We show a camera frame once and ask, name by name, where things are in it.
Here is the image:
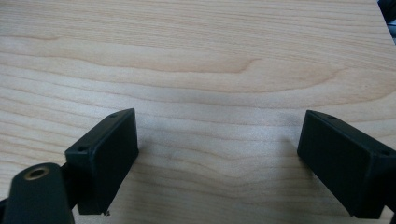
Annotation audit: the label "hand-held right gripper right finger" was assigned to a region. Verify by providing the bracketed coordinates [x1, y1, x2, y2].
[296, 109, 396, 220]

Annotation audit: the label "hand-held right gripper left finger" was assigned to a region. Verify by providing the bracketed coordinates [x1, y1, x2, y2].
[64, 107, 140, 217]

